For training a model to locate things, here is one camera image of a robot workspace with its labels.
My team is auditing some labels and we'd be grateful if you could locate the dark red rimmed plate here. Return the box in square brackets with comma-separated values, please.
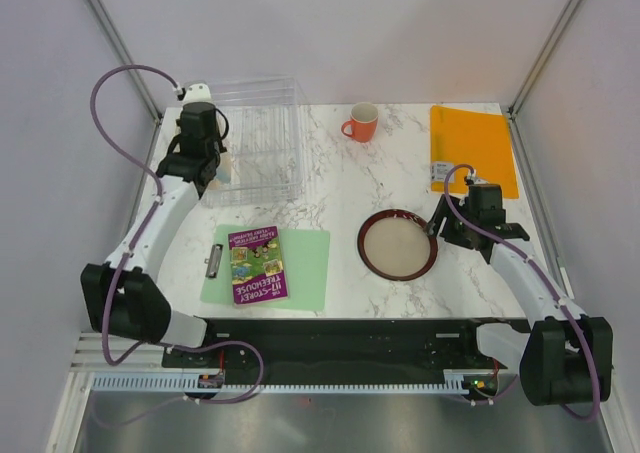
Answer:
[356, 209, 438, 282]

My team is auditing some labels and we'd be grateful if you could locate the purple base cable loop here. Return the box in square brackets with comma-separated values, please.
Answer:
[182, 340, 267, 405]

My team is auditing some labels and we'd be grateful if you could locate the aluminium frame post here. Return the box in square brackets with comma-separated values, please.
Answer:
[506, 0, 585, 121]
[83, 0, 161, 124]

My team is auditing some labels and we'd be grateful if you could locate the purple treehouse book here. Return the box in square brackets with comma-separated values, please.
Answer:
[228, 226, 289, 307]

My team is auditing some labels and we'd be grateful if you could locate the green clipboard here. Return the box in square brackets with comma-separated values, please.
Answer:
[200, 224, 330, 312]

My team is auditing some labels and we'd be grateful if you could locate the right aluminium frame post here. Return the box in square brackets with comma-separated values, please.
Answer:
[506, 0, 585, 121]

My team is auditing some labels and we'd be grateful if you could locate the clear wire dish rack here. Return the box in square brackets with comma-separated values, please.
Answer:
[202, 76, 303, 208]

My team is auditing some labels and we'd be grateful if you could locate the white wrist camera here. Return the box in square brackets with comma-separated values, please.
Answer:
[464, 171, 490, 187]
[174, 82, 213, 105]

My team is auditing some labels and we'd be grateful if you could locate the orange plastic folder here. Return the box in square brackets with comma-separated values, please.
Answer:
[430, 105, 519, 199]

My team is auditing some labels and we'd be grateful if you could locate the white slotted cable duct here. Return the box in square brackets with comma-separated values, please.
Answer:
[90, 369, 494, 395]

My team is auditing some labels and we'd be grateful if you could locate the blue white floral plate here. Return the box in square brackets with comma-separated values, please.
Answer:
[209, 152, 233, 189]

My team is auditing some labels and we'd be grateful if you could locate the orange ceramic mug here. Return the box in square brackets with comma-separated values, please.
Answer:
[341, 102, 379, 143]

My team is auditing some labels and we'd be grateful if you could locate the left aluminium frame post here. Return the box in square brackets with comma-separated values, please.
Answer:
[83, 0, 161, 124]

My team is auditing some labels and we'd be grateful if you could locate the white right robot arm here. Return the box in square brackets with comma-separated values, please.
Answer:
[426, 184, 613, 409]

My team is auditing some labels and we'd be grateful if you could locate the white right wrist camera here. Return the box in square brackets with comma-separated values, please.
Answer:
[464, 171, 490, 187]

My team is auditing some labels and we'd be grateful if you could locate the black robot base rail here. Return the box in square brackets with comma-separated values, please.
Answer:
[162, 318, 517, 383]

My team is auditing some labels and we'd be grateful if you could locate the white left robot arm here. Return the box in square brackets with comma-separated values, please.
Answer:
[80, 100, 229, 366]

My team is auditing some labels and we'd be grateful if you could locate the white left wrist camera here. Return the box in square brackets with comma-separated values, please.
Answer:
[174, 82, 213, 105]

